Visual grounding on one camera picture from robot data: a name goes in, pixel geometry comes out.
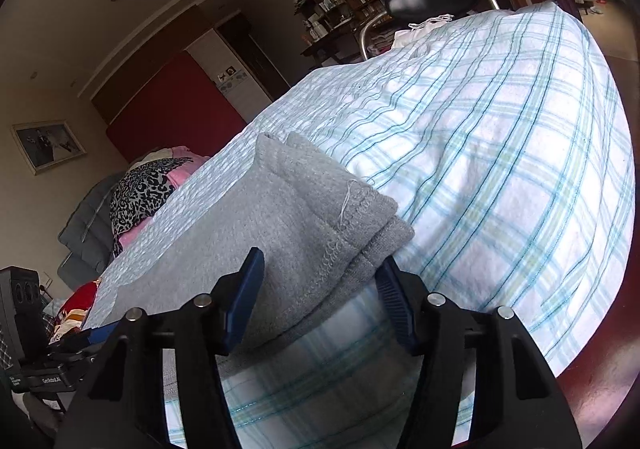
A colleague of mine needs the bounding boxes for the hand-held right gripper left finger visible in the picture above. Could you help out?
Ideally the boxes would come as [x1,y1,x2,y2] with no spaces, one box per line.
[54,247,265,449]

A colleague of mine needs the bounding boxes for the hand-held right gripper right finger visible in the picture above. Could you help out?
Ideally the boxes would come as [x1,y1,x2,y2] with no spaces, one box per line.
[374,256,584,449]

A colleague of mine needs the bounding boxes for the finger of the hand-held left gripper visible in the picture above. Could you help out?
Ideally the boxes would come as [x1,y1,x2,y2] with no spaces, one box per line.
[47,320,122,361]

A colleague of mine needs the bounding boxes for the grey pants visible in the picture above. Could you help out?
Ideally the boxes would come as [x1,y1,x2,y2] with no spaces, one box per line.
[81,131,416,402]

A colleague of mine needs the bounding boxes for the red patterned cloth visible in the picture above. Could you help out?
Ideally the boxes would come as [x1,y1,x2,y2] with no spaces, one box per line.
[49,279,103,342]

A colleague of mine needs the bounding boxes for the pink cloth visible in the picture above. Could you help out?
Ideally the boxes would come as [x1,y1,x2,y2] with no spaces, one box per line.
[119,146,212,246]

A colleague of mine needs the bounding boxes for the leopard print cloth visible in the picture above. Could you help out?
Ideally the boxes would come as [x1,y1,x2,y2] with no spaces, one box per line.
[110,157,194,258]

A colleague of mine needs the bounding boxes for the plaid bed sheet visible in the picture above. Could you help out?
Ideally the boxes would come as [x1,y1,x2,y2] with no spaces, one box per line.
[81,3,637,449]

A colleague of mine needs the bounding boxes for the dark wardrobe with red door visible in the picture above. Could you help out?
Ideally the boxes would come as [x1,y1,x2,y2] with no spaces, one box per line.
[90,11,297,166]

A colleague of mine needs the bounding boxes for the white cloth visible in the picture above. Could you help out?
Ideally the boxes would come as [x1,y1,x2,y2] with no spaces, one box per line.
[392,13,456,48]

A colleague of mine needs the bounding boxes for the framed wall picture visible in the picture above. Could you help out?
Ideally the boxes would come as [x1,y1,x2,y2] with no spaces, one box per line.
[11,119,87,176]

